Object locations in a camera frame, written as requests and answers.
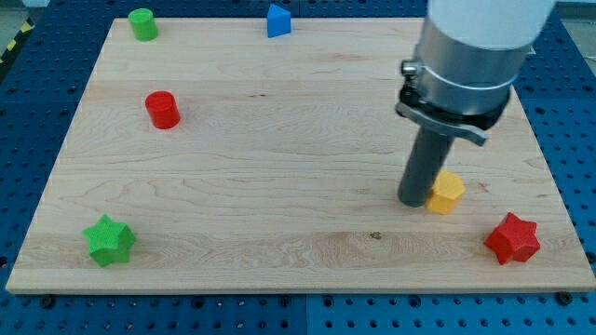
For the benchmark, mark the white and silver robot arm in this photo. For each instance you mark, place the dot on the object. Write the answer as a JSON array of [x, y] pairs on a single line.
[[457, 82]]

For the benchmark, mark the green star block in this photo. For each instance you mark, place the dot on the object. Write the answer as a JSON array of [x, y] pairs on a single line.
[[109, 241]]

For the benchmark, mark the red star block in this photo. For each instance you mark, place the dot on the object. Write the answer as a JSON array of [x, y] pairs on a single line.
[[513, 239]]

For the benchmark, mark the wooden board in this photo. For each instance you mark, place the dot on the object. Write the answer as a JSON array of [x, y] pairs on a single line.
[[282, 175]]

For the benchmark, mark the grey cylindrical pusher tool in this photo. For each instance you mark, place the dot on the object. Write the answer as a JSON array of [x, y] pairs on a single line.
[[426, 159]]

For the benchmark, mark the red cylinder block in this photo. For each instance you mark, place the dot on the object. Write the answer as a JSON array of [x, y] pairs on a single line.
[[162, 109]]

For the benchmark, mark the blue triangle block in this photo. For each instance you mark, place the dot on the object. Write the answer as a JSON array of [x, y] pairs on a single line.
[[278, 21]]

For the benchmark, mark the yellow hexagon block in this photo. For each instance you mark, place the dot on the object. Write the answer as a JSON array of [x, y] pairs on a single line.
[[445, 193]]

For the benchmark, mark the green cylinder block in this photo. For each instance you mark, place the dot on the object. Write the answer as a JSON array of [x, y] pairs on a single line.
[[143, 24]]

